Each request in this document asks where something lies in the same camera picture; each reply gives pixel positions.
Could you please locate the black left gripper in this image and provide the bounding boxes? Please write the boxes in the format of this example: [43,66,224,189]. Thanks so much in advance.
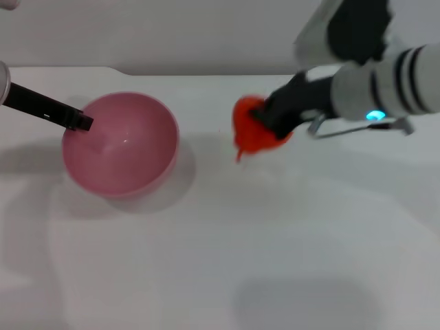
[2,81,95,133]

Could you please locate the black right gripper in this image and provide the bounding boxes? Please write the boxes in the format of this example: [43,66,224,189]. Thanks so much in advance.
[248,71,337,141]

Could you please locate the orange toy fruit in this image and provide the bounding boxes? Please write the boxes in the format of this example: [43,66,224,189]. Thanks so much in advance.
[231,95,296,165]

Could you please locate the pink plastic bowl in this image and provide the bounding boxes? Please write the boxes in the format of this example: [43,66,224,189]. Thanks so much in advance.
[60,91,181,201]

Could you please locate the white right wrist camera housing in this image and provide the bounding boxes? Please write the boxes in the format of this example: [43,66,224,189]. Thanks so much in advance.
[293,0,395,67]

